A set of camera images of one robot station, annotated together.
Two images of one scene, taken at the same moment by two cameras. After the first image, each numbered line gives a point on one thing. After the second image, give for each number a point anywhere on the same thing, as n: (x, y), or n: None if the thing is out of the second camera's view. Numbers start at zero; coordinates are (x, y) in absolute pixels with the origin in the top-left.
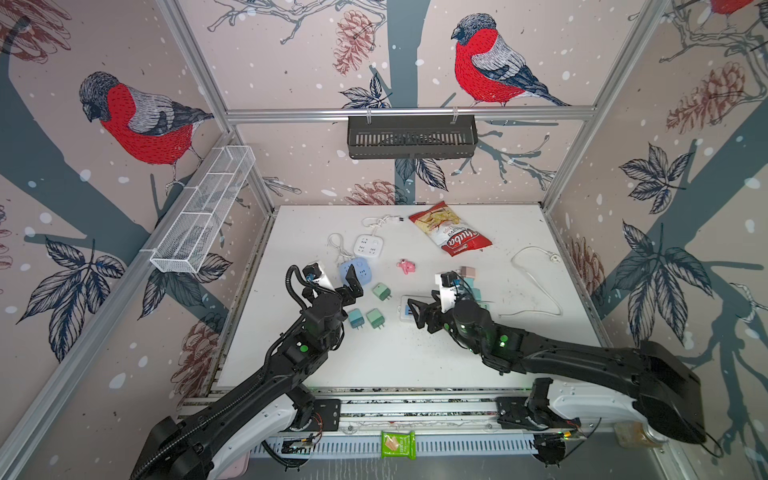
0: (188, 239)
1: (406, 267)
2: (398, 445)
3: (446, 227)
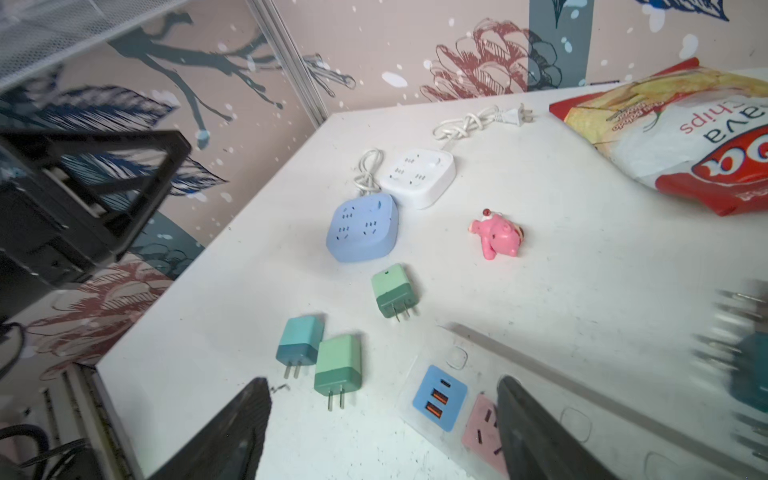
0: (36, 32)
1: (497, 234)
2: None
3: (697, 132)
